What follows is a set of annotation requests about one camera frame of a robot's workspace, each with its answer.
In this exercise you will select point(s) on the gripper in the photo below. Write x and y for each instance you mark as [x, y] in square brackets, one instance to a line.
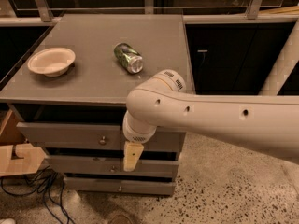
[135, 135]

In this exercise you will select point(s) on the grey top drawer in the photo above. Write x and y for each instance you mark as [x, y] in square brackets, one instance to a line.
[90, 136]

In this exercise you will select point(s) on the grey drawer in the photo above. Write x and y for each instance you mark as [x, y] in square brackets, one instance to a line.
[90, 136]
[110, 166]
[120, 186]

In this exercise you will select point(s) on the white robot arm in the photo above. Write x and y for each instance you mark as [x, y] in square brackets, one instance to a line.
[229, 102]

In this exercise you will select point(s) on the grey bottom drawer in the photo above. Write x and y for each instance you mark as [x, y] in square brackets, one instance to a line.
[120, 186]

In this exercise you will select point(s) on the grey middle drawer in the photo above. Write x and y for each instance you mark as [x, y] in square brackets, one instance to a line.
[110, 166]

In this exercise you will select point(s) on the grey drawer cabinet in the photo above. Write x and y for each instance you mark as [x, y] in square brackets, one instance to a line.
[94, 89]

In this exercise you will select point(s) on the green soda can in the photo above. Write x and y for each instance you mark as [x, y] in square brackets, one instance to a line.
[129, 58]

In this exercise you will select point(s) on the wooden board piece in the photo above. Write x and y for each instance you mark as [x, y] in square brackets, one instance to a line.
[17, 155]

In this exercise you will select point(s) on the white paper bowl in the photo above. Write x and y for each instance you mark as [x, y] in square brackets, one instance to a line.
[51, 62]

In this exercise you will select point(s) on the white object floor corner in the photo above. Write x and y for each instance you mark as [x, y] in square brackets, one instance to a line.
[7, 221]

